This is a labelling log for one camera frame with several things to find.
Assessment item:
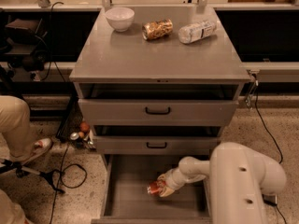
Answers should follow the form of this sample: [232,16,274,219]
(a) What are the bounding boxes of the white red sneaker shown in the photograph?
[21,138,52,165]

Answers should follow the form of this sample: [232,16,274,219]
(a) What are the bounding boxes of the black adapter cable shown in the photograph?
[254,91,289,224]

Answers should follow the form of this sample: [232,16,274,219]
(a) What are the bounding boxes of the pile of small objects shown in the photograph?
[69,121,95,150]

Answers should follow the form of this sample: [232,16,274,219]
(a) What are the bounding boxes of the black equipment on left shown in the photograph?
[0,11,50,73]

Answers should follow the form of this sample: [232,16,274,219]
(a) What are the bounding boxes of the black tripod stand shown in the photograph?
[0,158,64,194]

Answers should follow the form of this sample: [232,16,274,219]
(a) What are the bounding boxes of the brown patterned can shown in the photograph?
[142,19,173,40]

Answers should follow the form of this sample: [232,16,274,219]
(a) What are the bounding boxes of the grey middle drawer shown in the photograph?
[93,136,220,155]

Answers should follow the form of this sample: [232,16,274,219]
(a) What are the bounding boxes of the red coke can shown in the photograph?
[147,180,165,196]

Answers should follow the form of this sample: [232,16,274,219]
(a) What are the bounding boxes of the white bowl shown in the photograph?
[105,7,135,32]

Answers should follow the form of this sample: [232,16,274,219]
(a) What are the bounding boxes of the black power adapter box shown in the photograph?
[263,195,278,206]

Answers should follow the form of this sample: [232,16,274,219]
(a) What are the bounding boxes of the grey drawer cabinet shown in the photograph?
[69,5,252,161]

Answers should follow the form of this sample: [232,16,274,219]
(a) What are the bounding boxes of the grey open bottom drawer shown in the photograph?
[91,155,212,224]

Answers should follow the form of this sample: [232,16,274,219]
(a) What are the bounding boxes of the person leg beige trousers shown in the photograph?
[0,95,35,161]

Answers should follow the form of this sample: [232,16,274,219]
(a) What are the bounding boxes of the clear plastic water bottle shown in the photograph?
[178,21,217,44]

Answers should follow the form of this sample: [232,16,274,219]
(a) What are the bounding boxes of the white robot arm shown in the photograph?
[157,142,287,224]

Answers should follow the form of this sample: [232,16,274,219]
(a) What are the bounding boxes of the metal clamp bracket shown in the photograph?
[245,71,259,109]

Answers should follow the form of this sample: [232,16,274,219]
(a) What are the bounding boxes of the black floor cable loop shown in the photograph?
[49,142,89,224]

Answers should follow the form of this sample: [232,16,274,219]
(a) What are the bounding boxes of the grey top drawer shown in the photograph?
[78,99,238,127]

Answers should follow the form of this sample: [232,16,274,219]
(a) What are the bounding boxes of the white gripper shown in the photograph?
[157,168,186,198]

